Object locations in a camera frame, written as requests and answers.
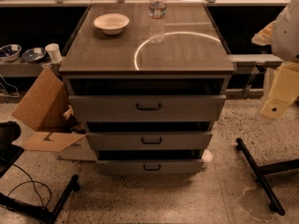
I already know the grey drawer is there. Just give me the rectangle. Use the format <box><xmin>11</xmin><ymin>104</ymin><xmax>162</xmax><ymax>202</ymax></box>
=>
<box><xmin>69</xmin><ymin>95</ymin><xmax>226</xmax><ymax>122</ymax></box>
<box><xmin>87</xmin><ymin>132</ymin><xmax>212</xmax><ymax>150</ymax></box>
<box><xmin>96</xmin><ymin>159</ymin><xmax>203</xmax><ymax>175</ymax></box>

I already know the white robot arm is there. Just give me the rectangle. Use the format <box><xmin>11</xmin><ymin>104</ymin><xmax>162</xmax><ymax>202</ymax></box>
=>
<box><xmin>251</xmin><ymin>0</ymin><xmax>299</xmax><ymax>120</ymax></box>

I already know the grey drawer cabinet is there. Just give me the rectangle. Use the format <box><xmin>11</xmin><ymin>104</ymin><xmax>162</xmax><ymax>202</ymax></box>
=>
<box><xmin>58</xmin><ymin>2</ymin><xmax>236</xmax><ymax>176</ymax></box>

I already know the grey bottom drawer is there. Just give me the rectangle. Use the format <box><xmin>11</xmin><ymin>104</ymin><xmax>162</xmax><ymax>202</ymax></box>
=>
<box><xmin>96</xmin><ymin>159</ymin><xmax>203</xmax><ymax>175</ymax></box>

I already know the grey top drawer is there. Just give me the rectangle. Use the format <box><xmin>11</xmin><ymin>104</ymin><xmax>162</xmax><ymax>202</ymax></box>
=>
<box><xmin>69</xmin><ymin>95</ymin><xmax>226</xmax><ymax>122</ymax></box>

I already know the open cardboard box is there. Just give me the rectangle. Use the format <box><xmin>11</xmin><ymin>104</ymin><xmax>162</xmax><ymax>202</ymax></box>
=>
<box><xmin>12</xmin><ymin>68</ymin><xmax>96</xmax><ymax>161</ymax></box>

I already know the black stand base right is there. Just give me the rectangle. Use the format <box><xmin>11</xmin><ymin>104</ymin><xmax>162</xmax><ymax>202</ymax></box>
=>
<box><xmin>236</xmin><ymin>138</ymin><xmax>299</xmax><ymax>216</ymax></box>

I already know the black stand base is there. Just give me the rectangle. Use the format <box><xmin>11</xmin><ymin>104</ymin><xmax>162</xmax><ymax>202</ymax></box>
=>
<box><xmin>236</xmin><ymin>138</ymin><xmax>299</xmax><ymax>216</ymax></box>
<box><xmin>0</xmin><ymin>175</ymin><xmax>79</xmax><ymax>224</ymax></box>

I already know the white cabinet caster wheel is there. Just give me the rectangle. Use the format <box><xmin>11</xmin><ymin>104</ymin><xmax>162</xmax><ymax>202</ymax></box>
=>
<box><xmin>202</xmin><ymin>149</ymin><xmax>213</xmax><ymax>162</ymax></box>

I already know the clear plastic water bottle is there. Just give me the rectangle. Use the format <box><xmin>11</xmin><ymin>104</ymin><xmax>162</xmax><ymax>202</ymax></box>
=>
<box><xmin>149</xmin><ymin>0</ymin><xmax>166</xmax><ymax>44</ymax></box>

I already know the white paper cup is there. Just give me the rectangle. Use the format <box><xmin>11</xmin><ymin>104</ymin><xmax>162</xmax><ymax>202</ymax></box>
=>
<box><xmin>45</xmin><ymin>43</ymin><xmax>62</xmax><ymax>63</ymax></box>

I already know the blue white bowl right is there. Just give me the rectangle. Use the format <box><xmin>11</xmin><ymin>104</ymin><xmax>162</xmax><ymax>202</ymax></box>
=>
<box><xmin>21</xmin><ymin>48</ymin><xmax>47</xmax><ymax>63</ymax></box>

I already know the black stand base left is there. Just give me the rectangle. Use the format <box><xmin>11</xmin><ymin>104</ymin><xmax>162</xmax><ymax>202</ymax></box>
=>
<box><xmin>0</xmin><ymin>175</ymin><xmax>79</xmax><ymax>224</ymax></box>

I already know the black chair seat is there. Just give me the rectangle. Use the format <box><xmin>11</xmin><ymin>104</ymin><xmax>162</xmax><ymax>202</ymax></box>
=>
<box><xmin>0</xmin><ymin>121</ymin><xmax>24</xmax><ymax>177</ymax></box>

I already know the black cable on floor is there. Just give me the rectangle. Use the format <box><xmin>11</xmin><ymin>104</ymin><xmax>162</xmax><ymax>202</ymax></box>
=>
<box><xmin>7</xmin><ymin>162</ymin><xmax>53</xmax><ymax>209</ymax></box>

